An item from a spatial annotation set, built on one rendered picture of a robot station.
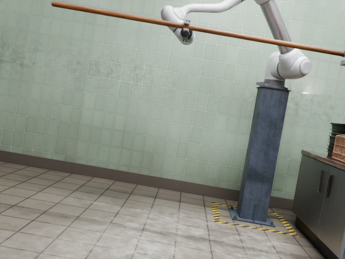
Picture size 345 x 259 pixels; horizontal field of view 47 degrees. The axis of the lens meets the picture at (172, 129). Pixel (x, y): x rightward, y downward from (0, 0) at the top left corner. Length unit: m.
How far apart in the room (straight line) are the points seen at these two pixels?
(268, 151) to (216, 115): 0.74
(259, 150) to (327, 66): 1.14
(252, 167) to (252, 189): 0.16
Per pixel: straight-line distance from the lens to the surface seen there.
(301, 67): 2.81
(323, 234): 2.56
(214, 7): 2.77
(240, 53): 3.57
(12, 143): 3.88
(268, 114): 2.96
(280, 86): 3.00
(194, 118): 3.51
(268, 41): 2.36
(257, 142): 2.95
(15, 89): 3.86
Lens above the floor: 0.75
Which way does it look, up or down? 3 degrees down
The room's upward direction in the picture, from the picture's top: 9 degrees clockwise
